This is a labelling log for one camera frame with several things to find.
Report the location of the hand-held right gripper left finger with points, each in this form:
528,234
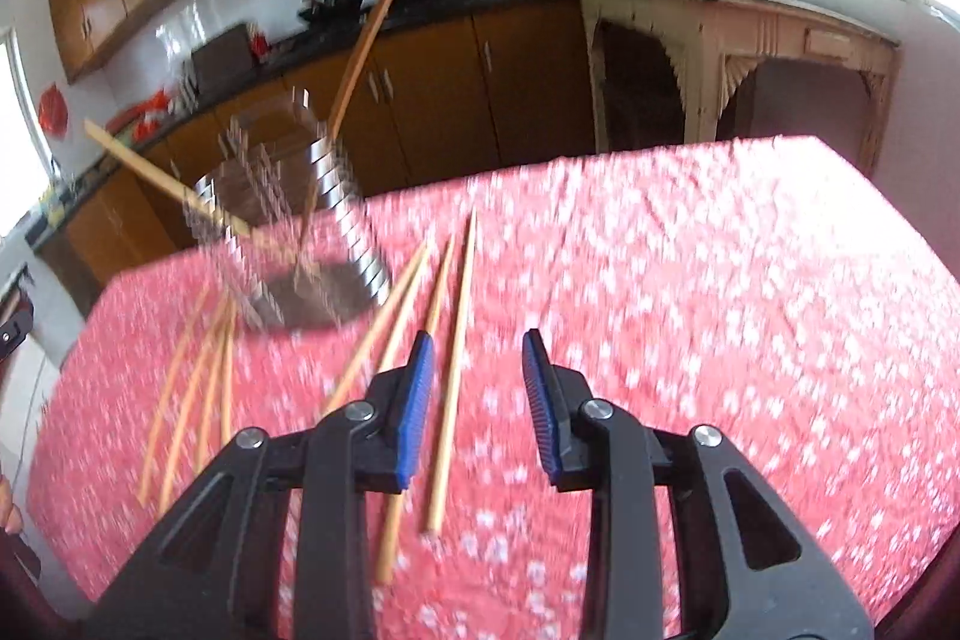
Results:
416,415

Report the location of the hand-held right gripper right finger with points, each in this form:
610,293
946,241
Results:
538,415

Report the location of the person's left hand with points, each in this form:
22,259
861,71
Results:
9,512

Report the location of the red floral tablecloth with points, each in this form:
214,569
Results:
675,310

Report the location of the white appliance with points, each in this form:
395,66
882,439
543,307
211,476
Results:
22,400

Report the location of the red crumpled plastic bag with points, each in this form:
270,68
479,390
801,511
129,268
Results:
150,111

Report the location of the cream wooden side table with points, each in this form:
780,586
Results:
750,21

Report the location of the red hanging plastic bag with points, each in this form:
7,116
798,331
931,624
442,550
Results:
52,111

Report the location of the narrow side window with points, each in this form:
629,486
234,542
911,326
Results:
15,145

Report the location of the dark metal frame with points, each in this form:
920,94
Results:
11,325

